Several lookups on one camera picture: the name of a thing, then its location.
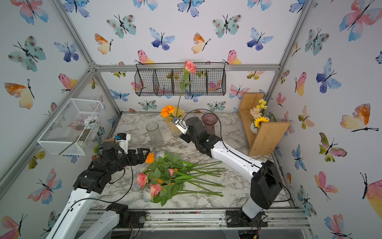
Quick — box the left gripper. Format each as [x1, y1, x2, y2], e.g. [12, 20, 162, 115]
[108, 147, 150, 175]

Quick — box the orange marigold flower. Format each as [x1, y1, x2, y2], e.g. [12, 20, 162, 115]
[161, 105, 182, 122]

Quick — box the pink rose tall stem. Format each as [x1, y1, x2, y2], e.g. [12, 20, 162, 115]
[176, 60, 197, 116]

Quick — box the orange rose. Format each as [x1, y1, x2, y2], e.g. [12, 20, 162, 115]
[145, 153, 155, 164]

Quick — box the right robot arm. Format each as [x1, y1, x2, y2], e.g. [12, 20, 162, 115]
[172, 117, 284, 219]

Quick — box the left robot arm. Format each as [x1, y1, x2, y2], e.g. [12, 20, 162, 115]
[47, 140, 150, 239]

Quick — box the purple ribbed glass vase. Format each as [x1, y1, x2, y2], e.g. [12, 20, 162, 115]
[202, 113, 218, 134]

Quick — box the pink rose middle left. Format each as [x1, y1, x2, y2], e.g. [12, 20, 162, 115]
[136, 173, 148, 189]

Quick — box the clear glass vase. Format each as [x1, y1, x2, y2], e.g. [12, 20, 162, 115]
[146, 122, 164, 148]

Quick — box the yellow ruffled glass vase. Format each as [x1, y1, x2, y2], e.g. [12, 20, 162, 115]
[167, 108, 185, 139]

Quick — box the pink rose lower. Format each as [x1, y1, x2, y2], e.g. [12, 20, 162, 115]
[150, 183, 162, 197]

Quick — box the white blue rose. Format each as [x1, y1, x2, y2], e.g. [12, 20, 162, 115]
[142, 188, 154, 203]

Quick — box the green succulent in pink pot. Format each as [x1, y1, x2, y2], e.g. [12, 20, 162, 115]
[92, 138, 115, 160]

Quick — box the sunflower bouquet in white vase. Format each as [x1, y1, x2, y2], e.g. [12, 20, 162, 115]
[249, 99, 276, 134]

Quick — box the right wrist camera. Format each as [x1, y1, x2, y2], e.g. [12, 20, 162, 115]
[172, 117, 188, 134]

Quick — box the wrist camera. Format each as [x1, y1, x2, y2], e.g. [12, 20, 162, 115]
[115, 132, 131, 154]
[172, 117, 188, 134]

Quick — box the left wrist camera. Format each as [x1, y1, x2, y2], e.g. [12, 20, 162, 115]
[115, 132, 131, 154]

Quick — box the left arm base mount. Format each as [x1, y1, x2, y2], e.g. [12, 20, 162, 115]
[106, 203, 147, 229]

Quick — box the aluminium front rail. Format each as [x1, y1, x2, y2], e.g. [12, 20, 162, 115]
[77, 208, 311, 231]

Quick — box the black wire wall basket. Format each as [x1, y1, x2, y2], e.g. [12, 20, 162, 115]
[132, 62, 226, 97]

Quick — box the wooden wall shelf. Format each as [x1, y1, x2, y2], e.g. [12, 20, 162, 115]
[238, 93, 290, 156]

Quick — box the white mesh wall box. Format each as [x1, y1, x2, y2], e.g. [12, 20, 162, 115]
[37, 98, 104, 156]

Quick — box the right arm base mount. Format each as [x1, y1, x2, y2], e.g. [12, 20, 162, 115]
[225, 209, 268, 228]

